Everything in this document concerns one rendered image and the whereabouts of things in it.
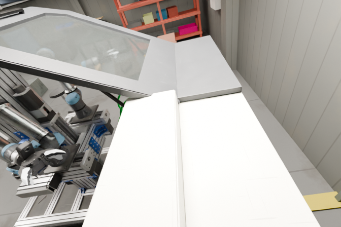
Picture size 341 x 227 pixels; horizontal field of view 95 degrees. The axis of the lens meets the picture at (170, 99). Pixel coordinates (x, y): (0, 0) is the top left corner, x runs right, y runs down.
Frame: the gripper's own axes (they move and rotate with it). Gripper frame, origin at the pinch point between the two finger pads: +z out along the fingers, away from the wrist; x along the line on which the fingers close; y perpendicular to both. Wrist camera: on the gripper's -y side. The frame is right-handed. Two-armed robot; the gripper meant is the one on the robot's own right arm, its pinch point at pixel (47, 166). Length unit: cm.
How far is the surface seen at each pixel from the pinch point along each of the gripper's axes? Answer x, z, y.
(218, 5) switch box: -400, -4, -22
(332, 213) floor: -94, 146, 134
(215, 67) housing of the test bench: -68, 53, -14
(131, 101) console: -30.8, 24.1, -13.7
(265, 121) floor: -193, 97, 120
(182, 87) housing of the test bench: -49, 41, -11
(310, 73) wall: -165, 121, 33
